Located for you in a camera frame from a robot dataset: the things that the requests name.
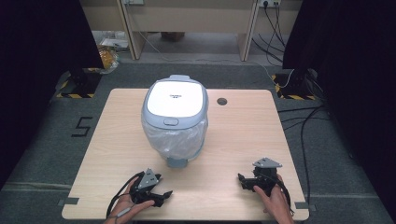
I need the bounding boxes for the black curtain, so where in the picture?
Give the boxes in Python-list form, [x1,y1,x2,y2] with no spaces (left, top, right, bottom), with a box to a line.
[0,0,105,189]
[281,0,396,217]

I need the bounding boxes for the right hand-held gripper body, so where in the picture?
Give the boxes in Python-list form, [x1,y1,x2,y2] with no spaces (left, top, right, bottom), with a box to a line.
[247,157,283,198]

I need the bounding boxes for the person's left hand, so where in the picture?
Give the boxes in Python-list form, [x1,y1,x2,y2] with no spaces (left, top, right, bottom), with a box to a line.
[105,192,156,224]

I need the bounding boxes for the black power cable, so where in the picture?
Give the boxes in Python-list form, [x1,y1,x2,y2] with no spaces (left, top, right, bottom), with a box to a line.
[251,3,287,63]

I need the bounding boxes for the black stand base hazard tape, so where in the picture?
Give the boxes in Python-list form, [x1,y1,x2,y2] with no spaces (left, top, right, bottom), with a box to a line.
[55,67,103,99]
[271,68,325,101]

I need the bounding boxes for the person's right hand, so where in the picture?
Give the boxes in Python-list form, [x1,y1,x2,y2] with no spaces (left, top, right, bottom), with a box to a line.
[253,175,295,224]

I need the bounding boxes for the beige wooden desk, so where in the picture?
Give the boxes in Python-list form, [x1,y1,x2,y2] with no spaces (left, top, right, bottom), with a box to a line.
[78,0,304,63]

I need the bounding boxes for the plastic bag yellow contents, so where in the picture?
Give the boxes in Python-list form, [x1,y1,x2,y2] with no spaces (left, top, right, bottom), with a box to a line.
[97,45,120,75]

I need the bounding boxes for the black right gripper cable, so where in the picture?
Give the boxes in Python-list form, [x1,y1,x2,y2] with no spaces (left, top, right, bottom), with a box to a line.
[274,175,295,217]

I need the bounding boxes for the long black floor cable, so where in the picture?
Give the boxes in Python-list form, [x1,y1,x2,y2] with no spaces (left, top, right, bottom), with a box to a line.
[299,105,326,206]

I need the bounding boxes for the white papers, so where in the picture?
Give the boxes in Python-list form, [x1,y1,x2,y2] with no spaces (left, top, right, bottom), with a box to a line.
[100,37,130,51]

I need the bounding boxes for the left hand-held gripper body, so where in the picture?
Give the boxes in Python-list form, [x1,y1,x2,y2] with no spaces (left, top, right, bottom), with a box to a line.
[128,167,163,206]

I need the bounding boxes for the clear plastic trash bag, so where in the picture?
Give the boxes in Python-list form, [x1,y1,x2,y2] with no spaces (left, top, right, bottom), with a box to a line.
[141,116,209,161]

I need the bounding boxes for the white trash bin with bag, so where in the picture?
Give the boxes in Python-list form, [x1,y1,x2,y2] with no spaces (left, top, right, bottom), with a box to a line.
[140,74,210,170]

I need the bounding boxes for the grey cable connector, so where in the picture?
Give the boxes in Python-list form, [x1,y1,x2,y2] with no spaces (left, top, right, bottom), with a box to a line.
[116,206,133,218]

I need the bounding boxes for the grey tape strip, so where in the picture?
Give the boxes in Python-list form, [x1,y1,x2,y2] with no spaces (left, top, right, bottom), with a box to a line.
[294,201,317,212]
[57,197,80,207]

